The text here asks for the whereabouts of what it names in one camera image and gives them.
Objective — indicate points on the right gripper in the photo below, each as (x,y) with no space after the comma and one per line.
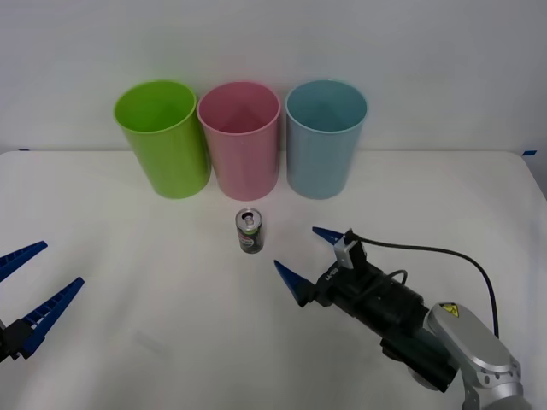
(346,290)

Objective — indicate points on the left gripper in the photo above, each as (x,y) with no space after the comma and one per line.
(4,341)

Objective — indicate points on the dark green drink can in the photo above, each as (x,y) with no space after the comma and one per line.
(251,238)

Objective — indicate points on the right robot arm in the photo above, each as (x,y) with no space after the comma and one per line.
(466,337)

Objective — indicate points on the pale blue plastic bin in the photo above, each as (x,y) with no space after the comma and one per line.
(318,166)

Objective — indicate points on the pink plastic bin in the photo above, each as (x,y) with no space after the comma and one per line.
(243,166)

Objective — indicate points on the green plastic bin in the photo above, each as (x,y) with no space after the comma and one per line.
(171,162)

